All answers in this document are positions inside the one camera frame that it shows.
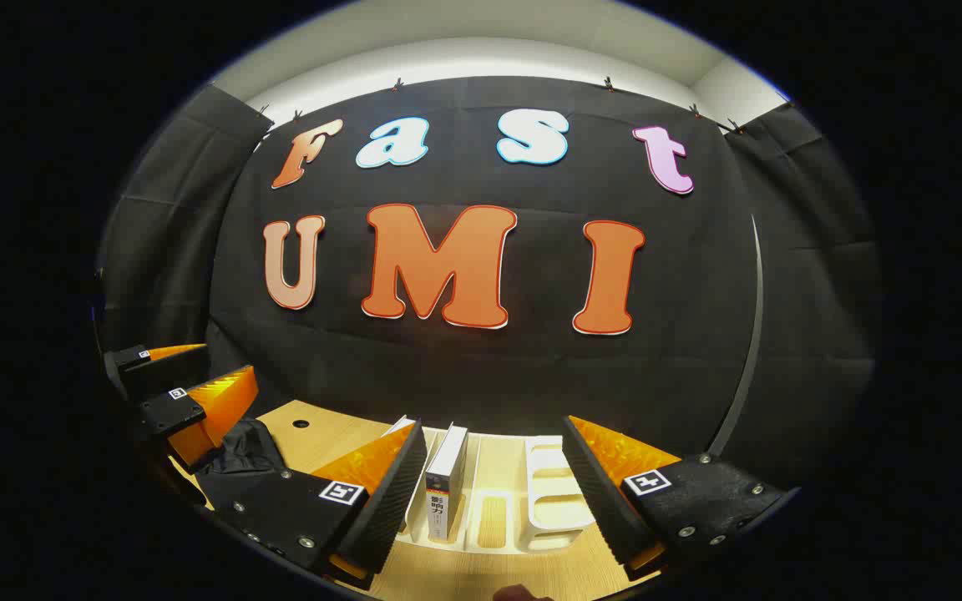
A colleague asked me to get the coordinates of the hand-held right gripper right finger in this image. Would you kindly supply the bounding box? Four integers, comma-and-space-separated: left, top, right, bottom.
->
563, 414, 792, 583

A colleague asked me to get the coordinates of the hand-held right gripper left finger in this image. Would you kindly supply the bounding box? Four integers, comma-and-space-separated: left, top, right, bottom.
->
222, 420, 429, 590

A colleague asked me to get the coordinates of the white bookshelf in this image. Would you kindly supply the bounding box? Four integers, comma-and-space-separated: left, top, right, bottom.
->
397, 422, 599, 553

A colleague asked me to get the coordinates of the white book black spine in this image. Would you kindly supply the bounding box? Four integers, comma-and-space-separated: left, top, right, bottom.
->
424, 423, 470, 542

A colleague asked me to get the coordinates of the black schoolbag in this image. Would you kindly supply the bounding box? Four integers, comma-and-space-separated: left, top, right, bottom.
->
195, 417, 286, 502

